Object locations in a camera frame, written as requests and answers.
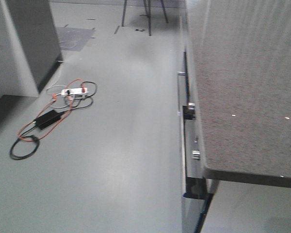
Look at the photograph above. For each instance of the black metal chair legs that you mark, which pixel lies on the black metal chair legs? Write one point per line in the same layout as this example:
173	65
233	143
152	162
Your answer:
147	7

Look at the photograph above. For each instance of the white power strip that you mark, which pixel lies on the white power strip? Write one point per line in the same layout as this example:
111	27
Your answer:
81	91

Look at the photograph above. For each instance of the grey cabinet block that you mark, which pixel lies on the grey cabinet block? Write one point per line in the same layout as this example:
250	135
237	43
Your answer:
29	47

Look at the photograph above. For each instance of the black power adapter brick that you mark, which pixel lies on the black power adapter brick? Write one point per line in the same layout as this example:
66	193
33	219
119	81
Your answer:
47	119

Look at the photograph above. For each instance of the grey kitchen island cabinet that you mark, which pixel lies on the grey kitchen island cabinet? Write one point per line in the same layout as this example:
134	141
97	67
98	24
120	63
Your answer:
234	103

